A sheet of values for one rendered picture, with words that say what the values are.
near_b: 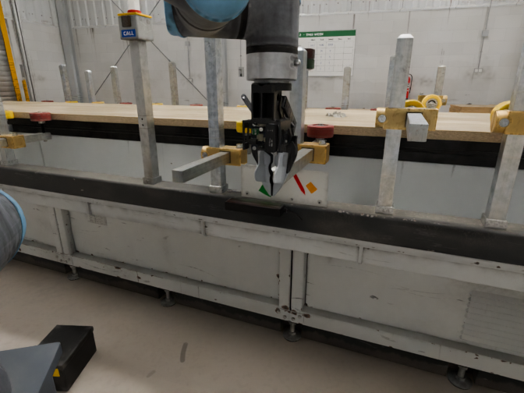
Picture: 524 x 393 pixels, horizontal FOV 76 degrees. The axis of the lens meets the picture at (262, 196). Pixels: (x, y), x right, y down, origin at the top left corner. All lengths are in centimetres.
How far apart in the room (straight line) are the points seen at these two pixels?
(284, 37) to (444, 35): 764
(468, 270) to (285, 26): 76
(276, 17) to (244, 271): 109
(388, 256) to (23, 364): 85
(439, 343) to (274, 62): 113
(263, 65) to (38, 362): 60
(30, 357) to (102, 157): 109
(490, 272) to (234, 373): 92
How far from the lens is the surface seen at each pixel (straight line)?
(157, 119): 140
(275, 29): 59
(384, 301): 137
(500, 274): 106
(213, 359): 148
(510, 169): 94
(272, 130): 58
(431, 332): 143
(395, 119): 88
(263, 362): 145
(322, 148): 91
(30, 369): 69
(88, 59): 1074
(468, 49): 825
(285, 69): 59
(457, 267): 104
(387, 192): 93
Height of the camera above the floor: 102
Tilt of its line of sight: 18 degrees down
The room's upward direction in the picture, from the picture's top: straight up
